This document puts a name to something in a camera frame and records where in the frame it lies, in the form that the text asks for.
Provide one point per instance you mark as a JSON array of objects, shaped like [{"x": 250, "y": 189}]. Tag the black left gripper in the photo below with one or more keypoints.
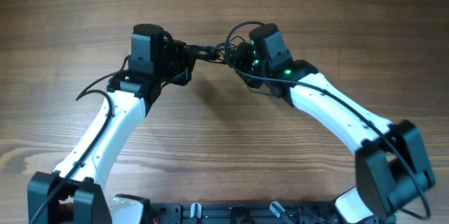
[{"x": 186, "y": 57}]

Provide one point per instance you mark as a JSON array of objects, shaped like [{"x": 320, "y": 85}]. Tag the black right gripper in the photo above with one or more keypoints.
[{"x": 241, "y": 53}]

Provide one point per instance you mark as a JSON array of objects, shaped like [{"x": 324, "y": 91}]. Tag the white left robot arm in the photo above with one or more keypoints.
[{"x": 74, "y": 191}]

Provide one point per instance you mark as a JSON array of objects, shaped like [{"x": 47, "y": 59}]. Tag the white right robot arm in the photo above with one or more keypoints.
[{"x": 392, "y": 168}]

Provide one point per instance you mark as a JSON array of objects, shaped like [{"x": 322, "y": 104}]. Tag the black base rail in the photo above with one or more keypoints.
[{"x": 309, "y": 212}]

